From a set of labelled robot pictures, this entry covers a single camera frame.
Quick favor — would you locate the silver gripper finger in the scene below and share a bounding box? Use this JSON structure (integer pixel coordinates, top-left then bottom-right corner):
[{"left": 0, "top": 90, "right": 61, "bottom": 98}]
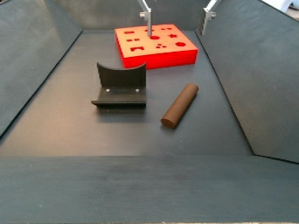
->
[
  {"left": 138, "top": 0, "right": 153, "bottom": 37},
  {"left": 201, "top": 0, "right": 219, "bottom": 35}
]

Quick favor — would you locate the brown oval rod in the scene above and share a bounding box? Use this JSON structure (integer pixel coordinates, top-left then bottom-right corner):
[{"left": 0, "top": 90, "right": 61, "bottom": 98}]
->
[{"left": 162, "top": 83, "right": 199, "bottom": 129}]

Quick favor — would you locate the black curved fixture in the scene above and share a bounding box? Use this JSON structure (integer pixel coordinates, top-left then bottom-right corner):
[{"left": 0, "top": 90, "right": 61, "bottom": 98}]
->
[{"left": 91, "top": 64, "right": 147, "bottom": 108}]

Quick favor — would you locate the red block with shaped holes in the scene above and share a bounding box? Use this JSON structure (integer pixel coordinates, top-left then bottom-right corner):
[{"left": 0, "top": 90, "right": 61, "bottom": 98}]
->
[{"left": 115, "top": 24, "right": 199, "bottom": 69}]

